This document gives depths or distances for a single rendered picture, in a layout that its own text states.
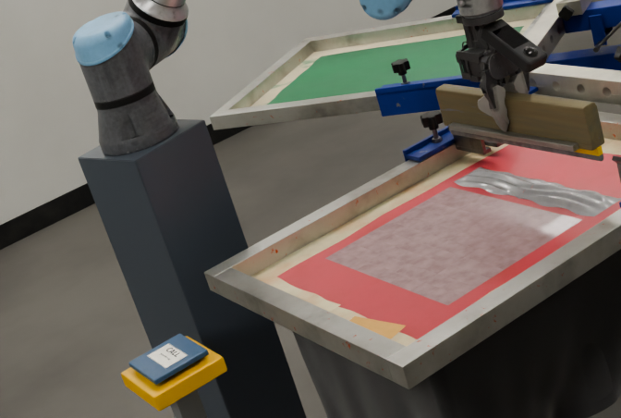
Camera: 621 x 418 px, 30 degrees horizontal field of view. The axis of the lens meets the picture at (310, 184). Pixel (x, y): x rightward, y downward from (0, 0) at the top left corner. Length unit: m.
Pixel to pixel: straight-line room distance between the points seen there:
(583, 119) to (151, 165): 0.77
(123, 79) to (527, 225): 0.76
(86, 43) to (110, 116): 0.14
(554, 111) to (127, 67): 0.76
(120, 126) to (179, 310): 0.37
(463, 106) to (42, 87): 3.73
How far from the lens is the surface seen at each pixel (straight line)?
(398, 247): 1.99
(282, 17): 6.18
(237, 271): 2.01
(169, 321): 2.25
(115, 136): 2.12
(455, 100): 2.11
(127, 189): 2.12
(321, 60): 3.25
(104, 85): 2.10
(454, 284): 1.82
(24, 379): 4.30
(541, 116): 1.95
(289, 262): 2.06
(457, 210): 2.07
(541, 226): 1.94
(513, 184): 2.11
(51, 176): 5.69
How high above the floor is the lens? 1.80
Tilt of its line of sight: 21 degrees down
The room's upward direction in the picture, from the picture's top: 17 degrees counter-clockwise
